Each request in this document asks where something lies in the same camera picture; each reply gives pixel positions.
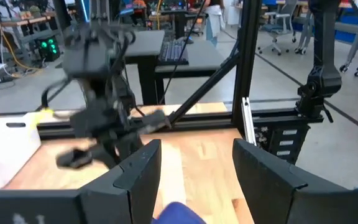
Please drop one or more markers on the silver aluminium bar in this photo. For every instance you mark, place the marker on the silver aluminium bar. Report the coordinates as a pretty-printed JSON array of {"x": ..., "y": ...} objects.
[{"x": 248, "y": 124}]

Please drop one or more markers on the large purple measuring cup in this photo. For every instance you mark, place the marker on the large purple measuring cup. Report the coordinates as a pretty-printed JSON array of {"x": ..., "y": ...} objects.
[{"x": 179, "y": 214}]

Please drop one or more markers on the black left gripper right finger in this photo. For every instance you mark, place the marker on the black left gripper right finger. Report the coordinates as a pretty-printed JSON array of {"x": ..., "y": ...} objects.
[{"x": 269, "y": 193}]

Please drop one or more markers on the black keyboard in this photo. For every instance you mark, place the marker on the black keyboard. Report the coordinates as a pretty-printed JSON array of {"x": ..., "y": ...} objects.
[{"x": 172, "y": 51}]

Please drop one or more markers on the black office desk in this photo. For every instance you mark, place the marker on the black office desk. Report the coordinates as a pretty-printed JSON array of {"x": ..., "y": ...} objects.
[{"x": 145, "y": 43}]

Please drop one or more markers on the black box with white labels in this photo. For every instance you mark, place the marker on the black box with white labels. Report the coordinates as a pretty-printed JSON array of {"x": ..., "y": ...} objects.
[{"x": 269, "y": 146}]

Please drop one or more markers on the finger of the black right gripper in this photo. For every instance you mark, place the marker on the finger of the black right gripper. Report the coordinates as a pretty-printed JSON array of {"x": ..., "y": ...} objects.
[
  {"x": 73, "y": 158},
  {"x": 154, "y": 121}
]

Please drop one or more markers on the grey office chair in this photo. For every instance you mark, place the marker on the grey office chair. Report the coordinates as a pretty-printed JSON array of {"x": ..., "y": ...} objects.
[{"x": 273, "y": 28}]

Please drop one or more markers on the person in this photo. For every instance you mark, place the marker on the person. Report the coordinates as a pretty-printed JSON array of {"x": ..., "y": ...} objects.
[{"x": 214, "y": 18}]

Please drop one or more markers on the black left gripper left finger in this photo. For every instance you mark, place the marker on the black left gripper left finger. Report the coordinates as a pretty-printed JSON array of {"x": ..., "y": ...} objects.
[{"x": 135, "y": 193}]

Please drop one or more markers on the white plastic basket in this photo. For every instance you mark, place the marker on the white plastic basket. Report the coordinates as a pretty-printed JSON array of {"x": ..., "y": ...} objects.
[{"x": 5, "y": 152}]

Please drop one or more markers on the computer tower with green lights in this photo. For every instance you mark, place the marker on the computer tower with green lights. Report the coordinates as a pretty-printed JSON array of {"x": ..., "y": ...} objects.
[{"x": 50, "y": 49}]

